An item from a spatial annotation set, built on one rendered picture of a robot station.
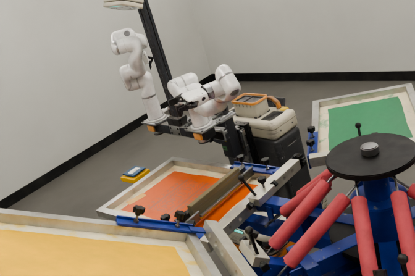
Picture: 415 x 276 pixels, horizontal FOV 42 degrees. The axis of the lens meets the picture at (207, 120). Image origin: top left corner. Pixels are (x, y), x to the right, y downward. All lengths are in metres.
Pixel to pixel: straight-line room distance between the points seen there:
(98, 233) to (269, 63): 5.38
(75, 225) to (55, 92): 4.38
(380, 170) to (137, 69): 1.78
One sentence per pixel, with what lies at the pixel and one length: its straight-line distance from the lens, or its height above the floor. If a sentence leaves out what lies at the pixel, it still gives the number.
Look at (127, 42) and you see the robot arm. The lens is 3.12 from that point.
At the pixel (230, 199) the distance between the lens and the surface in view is 2.61.
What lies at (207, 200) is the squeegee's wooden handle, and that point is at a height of 1.02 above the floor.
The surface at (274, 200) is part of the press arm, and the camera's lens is 2.33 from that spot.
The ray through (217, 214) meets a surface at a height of 0.95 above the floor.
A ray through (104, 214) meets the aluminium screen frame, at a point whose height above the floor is 0.98.
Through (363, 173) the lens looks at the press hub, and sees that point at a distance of 1.83.
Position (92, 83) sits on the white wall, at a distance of 6.52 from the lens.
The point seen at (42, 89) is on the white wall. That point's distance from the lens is 6.17.
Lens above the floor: 2.21
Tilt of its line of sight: 20 degrees down
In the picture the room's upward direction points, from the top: 17 degrees counter-clockwise
